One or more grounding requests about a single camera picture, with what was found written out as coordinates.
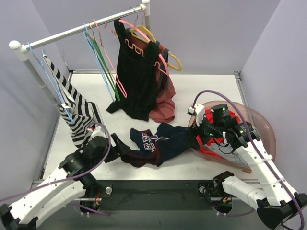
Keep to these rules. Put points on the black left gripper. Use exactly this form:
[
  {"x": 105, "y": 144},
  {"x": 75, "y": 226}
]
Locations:
[{"x": 115, "y": 147}]

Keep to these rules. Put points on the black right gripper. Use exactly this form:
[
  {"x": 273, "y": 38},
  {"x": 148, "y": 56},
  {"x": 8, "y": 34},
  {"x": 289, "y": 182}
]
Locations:
[{"x": 200, "y": 129}]

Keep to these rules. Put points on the navy maroon-trimmed tank top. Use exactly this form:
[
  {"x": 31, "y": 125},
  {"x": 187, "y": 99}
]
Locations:
[{"x": 168, "y": 142}]

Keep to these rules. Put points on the pink wire hanger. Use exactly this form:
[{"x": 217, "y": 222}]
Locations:
[{"x": 117, "y": 80}]

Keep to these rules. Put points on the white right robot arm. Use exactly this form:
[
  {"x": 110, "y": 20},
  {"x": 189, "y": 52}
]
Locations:
[{"x": 230, "y": 136}]

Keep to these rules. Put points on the green hanger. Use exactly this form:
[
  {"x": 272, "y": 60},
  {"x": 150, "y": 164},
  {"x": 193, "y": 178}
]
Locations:
[{"x": 105, "y": 67}]

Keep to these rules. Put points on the blue hanger holding striped garment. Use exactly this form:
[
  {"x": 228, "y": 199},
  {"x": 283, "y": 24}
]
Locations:
[{"x": 53, "y": 80}]

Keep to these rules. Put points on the black tank top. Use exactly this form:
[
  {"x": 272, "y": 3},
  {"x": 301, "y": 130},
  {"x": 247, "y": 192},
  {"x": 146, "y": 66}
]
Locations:
[{"x": 136, "y": 72}]

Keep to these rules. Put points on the pink hanger holding black top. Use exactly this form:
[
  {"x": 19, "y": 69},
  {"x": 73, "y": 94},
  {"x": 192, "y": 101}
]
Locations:
[{"x": 160, "y": 63}]

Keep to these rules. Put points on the light blue hanger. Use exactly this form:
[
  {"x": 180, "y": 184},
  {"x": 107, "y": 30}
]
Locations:
[{"x": 99, "y": 64}]

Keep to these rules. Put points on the yellow hanger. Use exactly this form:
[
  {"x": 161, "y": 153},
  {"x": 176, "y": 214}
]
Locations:
[{"x": 158, "y": 45}]

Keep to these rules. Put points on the red garment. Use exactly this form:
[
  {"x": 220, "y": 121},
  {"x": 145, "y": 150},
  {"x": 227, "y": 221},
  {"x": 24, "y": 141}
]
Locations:
[{"x": 218, "y": 141}]

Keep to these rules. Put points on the grey garment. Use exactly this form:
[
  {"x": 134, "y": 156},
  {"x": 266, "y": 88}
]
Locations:
[{"x": 225, "y": 152}]

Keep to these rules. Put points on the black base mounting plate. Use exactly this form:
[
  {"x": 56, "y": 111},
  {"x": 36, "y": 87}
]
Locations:
[{"x": 156, "y": 195}]

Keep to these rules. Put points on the black white striped garment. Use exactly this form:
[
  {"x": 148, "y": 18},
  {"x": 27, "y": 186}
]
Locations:
[{"x": 79, "y": 113}]

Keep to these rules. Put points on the silver clothes rack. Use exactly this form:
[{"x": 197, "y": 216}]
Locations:
[{"x": 26, "y": 25}]

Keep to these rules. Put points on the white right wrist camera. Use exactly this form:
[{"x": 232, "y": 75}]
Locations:
[{"x": 198, "y": 111}]

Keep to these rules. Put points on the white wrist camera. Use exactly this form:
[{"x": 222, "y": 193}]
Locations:
[
  {"x": 96, "y": 131},
  {"x": 198, "y": 111}
]

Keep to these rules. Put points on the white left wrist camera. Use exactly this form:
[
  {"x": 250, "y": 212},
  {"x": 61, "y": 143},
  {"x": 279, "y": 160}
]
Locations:
[{"x": 96, "y": 131}]

